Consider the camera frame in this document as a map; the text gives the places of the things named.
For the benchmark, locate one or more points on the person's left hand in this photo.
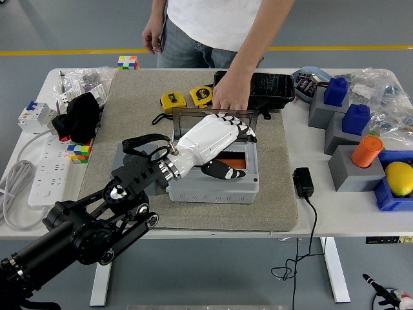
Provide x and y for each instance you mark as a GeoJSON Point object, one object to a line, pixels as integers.
{"type": "Point", "coordinates": [230, 93]}

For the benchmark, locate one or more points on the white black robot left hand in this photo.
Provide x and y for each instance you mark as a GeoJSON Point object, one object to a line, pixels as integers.
{"type": "Point", "coordinates": [209, 135]}

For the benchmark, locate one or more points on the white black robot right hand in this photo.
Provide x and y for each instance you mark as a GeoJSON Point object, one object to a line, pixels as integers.
{"type": "Point", "coordinates": [380, 292]}

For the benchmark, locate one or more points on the person's right hand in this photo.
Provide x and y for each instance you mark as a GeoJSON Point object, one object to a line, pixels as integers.
{"type": "Point", "coordinates": [151, 36]}

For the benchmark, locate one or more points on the smoky transparent box lid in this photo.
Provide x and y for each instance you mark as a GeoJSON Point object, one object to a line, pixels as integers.
{"type": "Point", "coordinates": [187, 121]}

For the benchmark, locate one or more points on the orange cylinder battery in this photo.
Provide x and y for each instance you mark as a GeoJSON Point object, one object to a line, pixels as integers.
{"type": "Point", "coordinates": [235, 163]}
{"type": "Point", "coordinates": [366, 151]}

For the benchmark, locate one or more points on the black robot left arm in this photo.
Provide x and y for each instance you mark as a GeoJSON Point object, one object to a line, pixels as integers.
{"type": "Point", "coordinates": [80, 232]}

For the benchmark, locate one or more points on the person's right forearm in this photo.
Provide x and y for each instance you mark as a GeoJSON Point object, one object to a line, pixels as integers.
{"type": "Point", "coordinates": [158, 11]}

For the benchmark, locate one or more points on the person's left forearm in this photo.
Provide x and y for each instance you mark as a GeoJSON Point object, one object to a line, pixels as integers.
{"type": "Point", "coordinates": [255, 42]}

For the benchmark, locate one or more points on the grey plastic junction box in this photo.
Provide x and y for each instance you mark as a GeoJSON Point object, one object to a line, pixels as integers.
{"type": "Point", "coordinates": [209, 193]}

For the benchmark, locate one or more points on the colourful puzzle cube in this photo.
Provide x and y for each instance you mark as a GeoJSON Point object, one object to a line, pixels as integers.
{"type": "Point", "coordinates": [127, 62]}
{"type": "Point", "coordinates": [79, 152]}

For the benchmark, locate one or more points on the white table leg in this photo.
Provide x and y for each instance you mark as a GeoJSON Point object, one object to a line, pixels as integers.
{"type": "Point", "coordinates": [100, 287]}
{"type": "Point", "coordinates": [338, 277]}

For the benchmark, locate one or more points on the black plastic tray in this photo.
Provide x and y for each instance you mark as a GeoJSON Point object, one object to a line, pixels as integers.
{"type": "Point", "coordinates": [274, 85]}

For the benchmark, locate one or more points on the black table control panel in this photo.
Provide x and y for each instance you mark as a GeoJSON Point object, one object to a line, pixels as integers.
{"type": "Point", "coordinates": [384, 240]}

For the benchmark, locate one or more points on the person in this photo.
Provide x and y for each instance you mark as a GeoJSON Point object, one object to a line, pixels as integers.
{"type": "Point", "coordinates": [213, 22]}

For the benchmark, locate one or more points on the dark chip packets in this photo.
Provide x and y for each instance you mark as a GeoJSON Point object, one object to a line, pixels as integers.
{"type": "Point", "coordinates": [306, 84]}

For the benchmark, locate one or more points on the light blue dish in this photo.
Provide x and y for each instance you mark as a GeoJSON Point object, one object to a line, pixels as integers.
{"type": "Point", "coordinates": [306, 71]}

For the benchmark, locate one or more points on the clear bags of small parts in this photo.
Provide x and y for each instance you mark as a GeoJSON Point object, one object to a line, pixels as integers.
{"type": "Point", "coordinates": [80, 76]}

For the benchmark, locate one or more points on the grey-brown mat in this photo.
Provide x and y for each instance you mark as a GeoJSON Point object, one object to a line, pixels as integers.
{"type": "Point", "coordinates": [226, 216]}

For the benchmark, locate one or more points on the grey block holder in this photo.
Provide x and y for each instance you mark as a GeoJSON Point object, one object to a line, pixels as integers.
{"type": "Point", "coordinates": [351, 177]}
{"type": "Point", "coordinates": [335, 139]}
{"type": "Point", "coordinates": [319, 113]}

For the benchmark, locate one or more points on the blue storage bin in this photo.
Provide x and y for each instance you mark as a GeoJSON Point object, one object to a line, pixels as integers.
{"type": "Point", "coordinates": [387, 200]}

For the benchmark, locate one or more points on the grey block with round hole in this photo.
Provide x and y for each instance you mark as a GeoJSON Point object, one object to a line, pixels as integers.
{"type": "Point", "coordinates": [118, 158]}

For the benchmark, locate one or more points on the thin metal pen tool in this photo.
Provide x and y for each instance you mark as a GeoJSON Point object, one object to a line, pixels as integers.
{"type": "Point", "coordinates": [61, 80]}

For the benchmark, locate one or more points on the blue bottle-shaped block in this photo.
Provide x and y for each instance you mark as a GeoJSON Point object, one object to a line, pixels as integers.
{"type": "Point", "coordinates": [355, 119]}
{"type": "Point", "coordinates": [335, 92]}

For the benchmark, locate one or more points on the black cloth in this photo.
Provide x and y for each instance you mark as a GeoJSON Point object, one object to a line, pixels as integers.
{"type": "Point", "coordinates": [80, 116]}

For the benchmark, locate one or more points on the yellow lemon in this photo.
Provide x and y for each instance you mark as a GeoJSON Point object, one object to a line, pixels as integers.
{"type": "Point", "coordinates": [400, 177]}

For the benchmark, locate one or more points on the white circuit breaker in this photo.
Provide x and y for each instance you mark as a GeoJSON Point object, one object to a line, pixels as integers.
{"type": "Point", "coordinates": [35, 116]}

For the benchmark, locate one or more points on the clear bags of components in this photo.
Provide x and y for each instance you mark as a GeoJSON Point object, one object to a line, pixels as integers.
{"type": "Point", "coordinates": [387, 97]}

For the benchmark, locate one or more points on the white power strip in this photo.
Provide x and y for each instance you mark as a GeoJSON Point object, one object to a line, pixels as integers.
{"type": "Point", "coordinates": [48, 174]}

